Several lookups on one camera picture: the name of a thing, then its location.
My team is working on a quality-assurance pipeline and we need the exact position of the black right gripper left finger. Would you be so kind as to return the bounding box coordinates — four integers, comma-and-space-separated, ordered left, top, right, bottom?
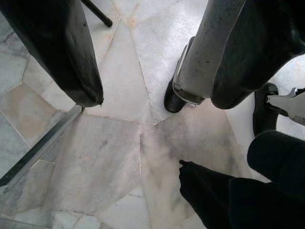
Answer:
0, 0, 105, 108

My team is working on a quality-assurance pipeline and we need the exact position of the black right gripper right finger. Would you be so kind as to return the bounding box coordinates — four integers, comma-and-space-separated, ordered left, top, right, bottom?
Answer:
181, 0, 305, 110

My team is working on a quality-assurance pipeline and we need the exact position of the grey metal bar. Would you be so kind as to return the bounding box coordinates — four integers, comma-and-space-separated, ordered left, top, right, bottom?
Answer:
0, 104, 85, 189

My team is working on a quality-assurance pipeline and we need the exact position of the black tube leg rubber cap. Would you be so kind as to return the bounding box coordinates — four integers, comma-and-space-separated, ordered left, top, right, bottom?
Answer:
81, 0, 113, 27

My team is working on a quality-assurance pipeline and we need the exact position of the black cloth garment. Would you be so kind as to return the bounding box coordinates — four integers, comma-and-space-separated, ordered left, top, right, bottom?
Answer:
178, 130, 305, 229

